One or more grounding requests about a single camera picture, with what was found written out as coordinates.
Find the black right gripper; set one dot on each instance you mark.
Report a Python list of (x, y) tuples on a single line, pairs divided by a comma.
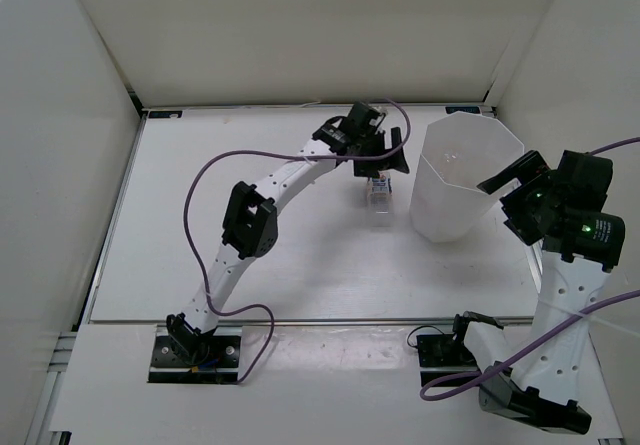
[(518, 223)]

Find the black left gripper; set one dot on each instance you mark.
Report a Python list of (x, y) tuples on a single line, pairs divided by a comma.
[(393, 161)]

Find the white cap labeled bottle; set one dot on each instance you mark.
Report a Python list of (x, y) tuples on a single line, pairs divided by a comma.
[(379, 200)]

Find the white octagonal plastic bin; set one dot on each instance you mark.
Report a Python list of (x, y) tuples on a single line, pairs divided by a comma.
[(459, 152)]

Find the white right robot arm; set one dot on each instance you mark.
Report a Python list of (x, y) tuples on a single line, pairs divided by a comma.
[(541, 388)]

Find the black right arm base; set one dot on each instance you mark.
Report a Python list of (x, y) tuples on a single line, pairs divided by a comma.
[(442, 354)]

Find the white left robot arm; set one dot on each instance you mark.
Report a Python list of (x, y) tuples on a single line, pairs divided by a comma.
[(250, 223)]

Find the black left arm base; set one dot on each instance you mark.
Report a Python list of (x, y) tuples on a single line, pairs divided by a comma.
[(185, 356)]

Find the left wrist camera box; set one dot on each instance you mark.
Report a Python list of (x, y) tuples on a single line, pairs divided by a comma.
[(362, 120)]

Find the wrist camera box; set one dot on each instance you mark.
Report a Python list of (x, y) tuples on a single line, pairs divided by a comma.
[(362, 120), (585, 177)]

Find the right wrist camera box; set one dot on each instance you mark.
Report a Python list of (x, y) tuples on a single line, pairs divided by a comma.
[(585, 177)]

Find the aluminium table rail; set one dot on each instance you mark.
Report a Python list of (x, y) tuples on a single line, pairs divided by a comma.
[(300, 322)]

